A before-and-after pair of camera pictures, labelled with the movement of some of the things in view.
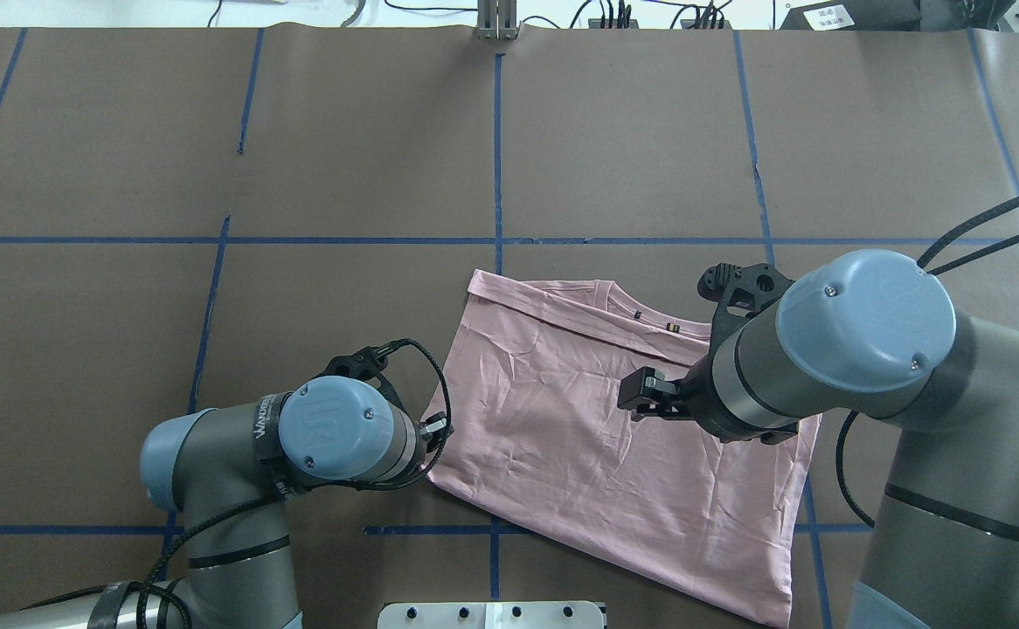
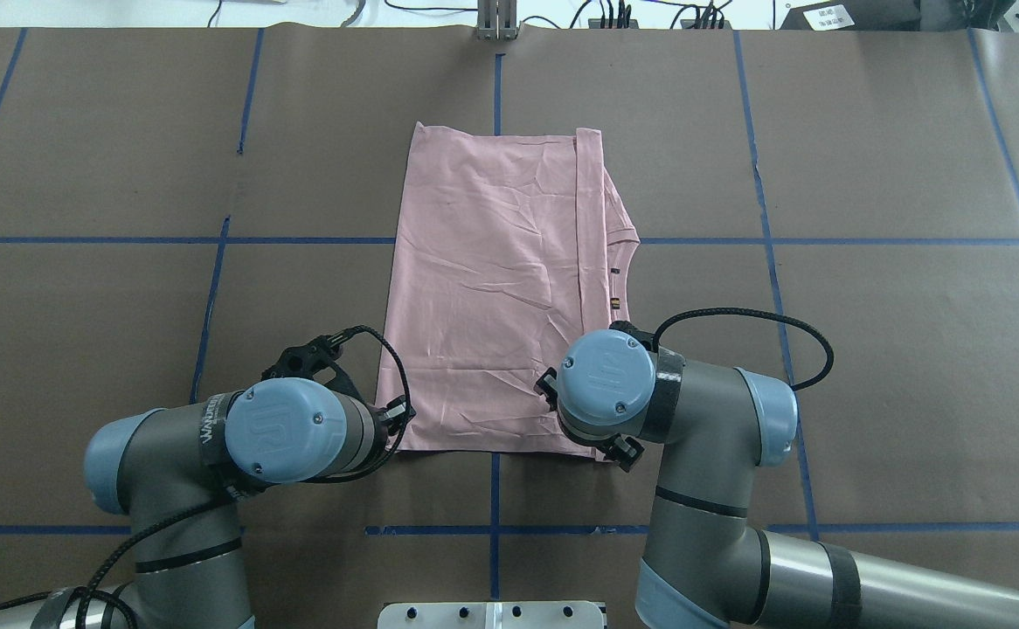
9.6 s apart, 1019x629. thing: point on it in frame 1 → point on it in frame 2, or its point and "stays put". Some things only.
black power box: x=856 y=15 stays put
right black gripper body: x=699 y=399 → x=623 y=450
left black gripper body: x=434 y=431 → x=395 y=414
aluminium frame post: x=496 y=19 stays put
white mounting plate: x=490 y=615 stays put
